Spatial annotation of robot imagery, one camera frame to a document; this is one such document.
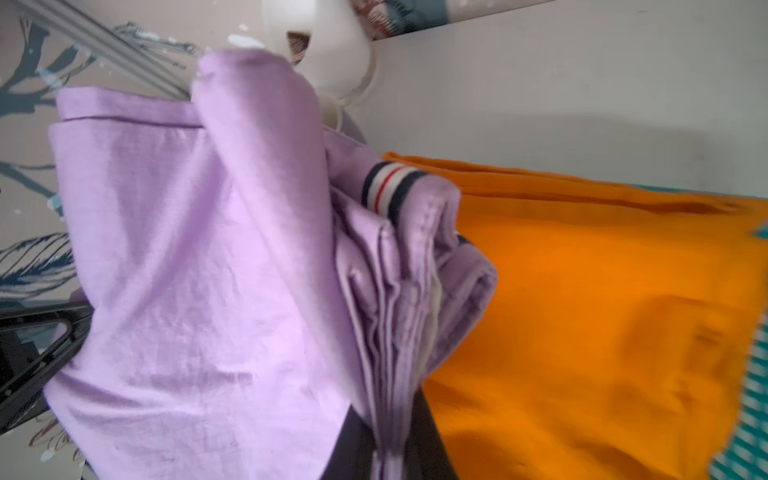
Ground purple long pants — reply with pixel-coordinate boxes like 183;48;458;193
44;49;498;479

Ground orange long pants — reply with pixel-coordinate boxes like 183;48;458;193
406;156;767;479

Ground white ceramic mug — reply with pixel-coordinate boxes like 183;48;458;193
262;0;377;106

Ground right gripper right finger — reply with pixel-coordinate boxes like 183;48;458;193
405;389;459;480

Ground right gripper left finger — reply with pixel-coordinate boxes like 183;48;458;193
320;407;376;480

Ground teal plastic basket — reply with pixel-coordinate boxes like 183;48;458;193
635;184;768;480

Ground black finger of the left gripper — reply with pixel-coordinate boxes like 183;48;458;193
1;301;93;434

